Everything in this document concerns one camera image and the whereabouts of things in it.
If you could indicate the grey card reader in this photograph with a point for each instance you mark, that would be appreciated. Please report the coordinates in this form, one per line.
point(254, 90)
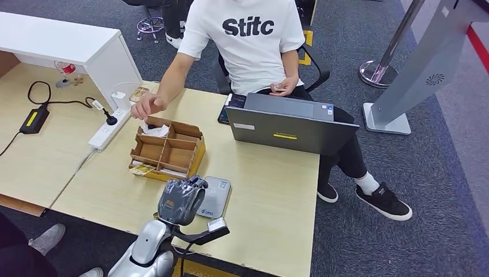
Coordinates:
point(217, 197)

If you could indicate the black sneaker white sole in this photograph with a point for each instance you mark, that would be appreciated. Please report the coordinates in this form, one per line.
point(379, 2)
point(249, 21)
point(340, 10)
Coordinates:
point(384, 202)
point(327, 194)

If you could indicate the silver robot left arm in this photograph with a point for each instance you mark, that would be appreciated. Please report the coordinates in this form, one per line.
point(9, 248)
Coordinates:
point(149, 244)

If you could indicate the person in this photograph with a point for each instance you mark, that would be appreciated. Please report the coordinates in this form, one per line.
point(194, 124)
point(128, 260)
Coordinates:
point(17, 252)
point(172, 19)
point(248, 57)

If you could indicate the grey shoe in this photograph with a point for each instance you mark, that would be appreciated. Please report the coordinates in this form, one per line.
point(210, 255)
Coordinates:
point(47, 239)

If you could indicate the small grey object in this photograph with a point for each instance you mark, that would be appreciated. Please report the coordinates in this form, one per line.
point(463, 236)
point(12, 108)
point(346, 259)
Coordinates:
point(62, 83)

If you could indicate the grey laptop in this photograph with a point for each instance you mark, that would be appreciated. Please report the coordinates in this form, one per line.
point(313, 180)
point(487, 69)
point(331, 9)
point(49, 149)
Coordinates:
point(290, 132)

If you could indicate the chrome stanchion pole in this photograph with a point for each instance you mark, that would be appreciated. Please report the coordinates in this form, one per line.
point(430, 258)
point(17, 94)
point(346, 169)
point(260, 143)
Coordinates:
point(378, 72)

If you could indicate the black office chair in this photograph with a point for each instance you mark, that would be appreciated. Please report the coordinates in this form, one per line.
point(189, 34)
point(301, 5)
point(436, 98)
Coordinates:
point(321, 70)

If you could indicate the stack of cards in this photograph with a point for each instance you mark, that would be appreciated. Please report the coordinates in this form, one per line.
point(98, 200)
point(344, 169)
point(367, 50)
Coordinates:
point(139, 94)

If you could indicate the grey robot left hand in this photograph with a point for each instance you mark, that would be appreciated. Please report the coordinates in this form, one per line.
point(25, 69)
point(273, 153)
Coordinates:
point(179, 200)

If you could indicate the chrome stool base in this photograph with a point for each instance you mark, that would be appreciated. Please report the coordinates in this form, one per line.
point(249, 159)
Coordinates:
point(151, 26)

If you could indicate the white charger plug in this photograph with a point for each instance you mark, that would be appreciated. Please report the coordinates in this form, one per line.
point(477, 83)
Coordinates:
point(120, 100)

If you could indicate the clear bottle red label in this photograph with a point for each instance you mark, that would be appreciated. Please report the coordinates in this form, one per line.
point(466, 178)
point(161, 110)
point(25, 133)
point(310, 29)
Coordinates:
point(67, 69)

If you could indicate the white power strip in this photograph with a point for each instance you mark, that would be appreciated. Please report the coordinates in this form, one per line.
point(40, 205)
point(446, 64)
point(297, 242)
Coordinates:
point(109, 130)

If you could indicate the person's right forearm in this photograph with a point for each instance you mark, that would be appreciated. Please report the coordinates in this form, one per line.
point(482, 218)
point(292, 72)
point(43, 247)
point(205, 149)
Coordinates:
point(174, 76)

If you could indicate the black smartphone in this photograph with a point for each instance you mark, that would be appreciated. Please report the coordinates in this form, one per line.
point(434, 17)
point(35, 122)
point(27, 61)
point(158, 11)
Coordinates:
point(225, 112)

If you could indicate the person's left hand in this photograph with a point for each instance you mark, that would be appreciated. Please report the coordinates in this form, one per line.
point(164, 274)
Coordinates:
point(288, 85)

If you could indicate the black power adapter yellow label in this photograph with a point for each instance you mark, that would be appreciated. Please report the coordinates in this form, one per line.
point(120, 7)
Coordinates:
point(34, 120)

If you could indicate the white crumpled tissue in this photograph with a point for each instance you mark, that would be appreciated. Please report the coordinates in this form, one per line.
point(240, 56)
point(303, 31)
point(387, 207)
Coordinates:
point(158, 131)

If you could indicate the person's left forearm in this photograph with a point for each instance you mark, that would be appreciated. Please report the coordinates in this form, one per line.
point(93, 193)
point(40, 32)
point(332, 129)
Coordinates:
point(290, 65)

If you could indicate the white desk shelf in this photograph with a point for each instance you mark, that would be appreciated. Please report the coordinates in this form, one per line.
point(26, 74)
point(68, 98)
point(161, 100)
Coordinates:
point(57, 40)

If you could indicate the small wooden figurine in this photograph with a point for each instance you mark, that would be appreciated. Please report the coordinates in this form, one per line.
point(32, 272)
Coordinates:
point(78, 80)

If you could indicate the grey kiosk stand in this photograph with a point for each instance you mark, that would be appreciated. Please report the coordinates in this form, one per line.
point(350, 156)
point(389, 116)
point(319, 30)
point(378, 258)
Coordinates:
point(420, 72)

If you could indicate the person's right hand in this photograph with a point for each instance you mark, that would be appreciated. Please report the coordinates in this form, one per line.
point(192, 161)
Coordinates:
point(149, 104)

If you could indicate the cardboard compartment box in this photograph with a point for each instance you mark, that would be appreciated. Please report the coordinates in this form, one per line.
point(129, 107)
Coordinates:
point(175, 155)

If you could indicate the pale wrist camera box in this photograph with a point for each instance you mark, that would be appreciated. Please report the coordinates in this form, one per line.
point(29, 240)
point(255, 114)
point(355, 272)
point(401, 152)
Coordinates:
point(217, 225)

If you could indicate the yellow printed key card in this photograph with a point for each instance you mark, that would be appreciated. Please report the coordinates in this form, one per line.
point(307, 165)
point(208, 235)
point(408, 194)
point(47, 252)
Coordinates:
point(142, 169)

